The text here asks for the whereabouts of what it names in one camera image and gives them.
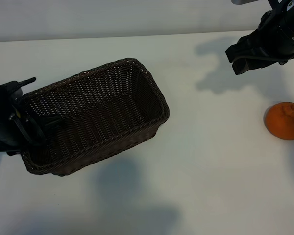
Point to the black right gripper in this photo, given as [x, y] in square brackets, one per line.
[281, 34]

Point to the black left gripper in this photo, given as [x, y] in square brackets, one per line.
[2, 122]

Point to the orange fruit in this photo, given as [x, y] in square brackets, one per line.
[284, 122]

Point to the dark brown wicker basket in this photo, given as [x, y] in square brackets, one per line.
[100, 110]

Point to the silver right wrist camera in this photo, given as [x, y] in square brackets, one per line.
[241, 1]

